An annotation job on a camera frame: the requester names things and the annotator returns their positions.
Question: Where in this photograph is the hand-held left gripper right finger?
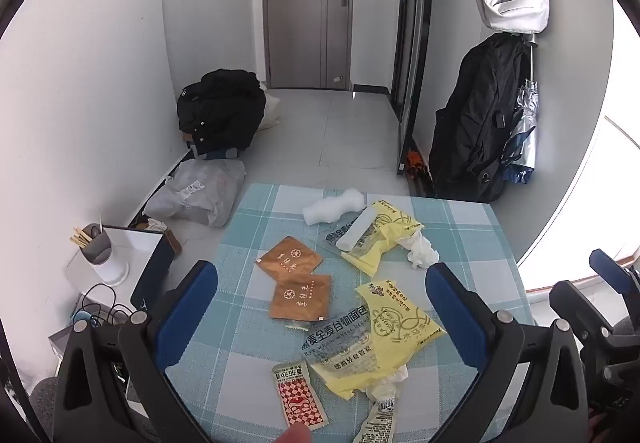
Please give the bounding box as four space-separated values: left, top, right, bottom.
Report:
425 263 591 443

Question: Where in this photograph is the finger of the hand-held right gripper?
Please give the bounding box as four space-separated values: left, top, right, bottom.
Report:
548 279 621 354
588 249 640 296

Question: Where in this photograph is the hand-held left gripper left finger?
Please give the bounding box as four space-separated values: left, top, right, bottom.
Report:
52 260 221 443

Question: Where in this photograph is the yellow clear bread wrapper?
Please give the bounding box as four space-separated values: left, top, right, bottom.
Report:
320 199 426 276
300 279 447 401

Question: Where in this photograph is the brown paper packet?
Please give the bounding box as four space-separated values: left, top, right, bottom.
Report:
270 274 333 322
256 236 323 283

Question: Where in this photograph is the white gauze roll package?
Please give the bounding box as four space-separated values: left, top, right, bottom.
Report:
335 208 376 251

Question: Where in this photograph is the white printed sachet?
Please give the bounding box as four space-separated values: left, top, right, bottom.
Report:
351 398 401 443

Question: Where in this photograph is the red checkered sachet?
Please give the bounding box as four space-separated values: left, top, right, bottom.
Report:
271 360 329 430

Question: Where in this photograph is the white tissue roll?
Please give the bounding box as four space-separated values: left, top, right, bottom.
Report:
302 189 366 226

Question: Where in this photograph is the person's left hand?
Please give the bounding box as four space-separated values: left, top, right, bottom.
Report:
277 424 312 443

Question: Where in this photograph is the blue checked tablecloth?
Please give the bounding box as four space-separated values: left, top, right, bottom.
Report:
165 183 531 443

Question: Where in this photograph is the bright window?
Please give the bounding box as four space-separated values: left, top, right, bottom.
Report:
515 0 640 296

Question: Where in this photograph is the white box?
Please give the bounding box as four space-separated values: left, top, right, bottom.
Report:
64 225 176 311

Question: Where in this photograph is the white round container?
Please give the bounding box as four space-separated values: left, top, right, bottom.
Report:
92 245 130 287

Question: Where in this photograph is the grey cup with wooden sticks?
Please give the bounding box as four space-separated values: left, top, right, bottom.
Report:
70 215 112 265

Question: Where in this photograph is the grey plastic bag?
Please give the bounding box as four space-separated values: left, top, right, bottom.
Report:
144 158 247 229

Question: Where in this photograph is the grey flat box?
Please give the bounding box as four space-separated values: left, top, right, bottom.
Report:
47 327 76 359

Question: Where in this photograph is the silver folded umbrella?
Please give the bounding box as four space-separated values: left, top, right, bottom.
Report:
500 79 541 184

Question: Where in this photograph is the black backpack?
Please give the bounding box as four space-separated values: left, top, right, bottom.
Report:
429 34 532 204

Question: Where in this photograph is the black jacket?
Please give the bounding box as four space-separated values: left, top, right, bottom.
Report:
176 69 267 158

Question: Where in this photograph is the white cloth bag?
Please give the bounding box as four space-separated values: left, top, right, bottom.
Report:
255 90 283 131

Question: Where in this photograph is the silver coat rack pole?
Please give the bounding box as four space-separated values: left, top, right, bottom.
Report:
520 0 540 88

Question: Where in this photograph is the grey door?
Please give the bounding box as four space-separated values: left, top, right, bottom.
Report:
263 0 355 90

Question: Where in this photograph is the black cable bundle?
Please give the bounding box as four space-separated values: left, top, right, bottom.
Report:
75 283 146 329

